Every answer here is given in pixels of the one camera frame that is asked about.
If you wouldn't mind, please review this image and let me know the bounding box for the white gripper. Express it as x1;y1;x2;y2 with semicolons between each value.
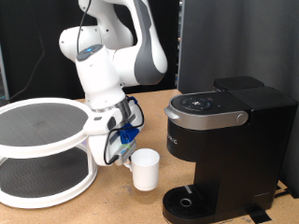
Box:
83;102;145;173

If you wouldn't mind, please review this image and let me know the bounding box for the white mug green handle mark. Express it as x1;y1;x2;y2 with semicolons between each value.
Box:
123;147;161;192

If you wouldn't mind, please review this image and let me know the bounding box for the black Keurig coffee machine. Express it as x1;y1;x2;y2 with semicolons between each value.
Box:
162;75;298;224

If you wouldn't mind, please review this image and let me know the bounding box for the white two-tier turntable shelf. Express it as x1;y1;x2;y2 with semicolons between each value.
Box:
0;97;98;209

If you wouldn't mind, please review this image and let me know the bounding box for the black tape strip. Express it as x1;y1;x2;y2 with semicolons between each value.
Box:
274;186;299;200
247;206;273;224

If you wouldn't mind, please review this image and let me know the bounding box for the black camera cable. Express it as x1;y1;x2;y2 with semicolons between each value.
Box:
103;96;146;166

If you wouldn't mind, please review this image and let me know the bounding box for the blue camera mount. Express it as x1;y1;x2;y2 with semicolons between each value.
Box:
119;122;140;145

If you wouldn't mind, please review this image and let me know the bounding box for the thin black hanging cable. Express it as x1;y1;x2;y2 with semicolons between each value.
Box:
0;0;46;105

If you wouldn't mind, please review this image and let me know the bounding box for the grey metal post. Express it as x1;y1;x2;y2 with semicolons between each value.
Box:
0;43;8;101

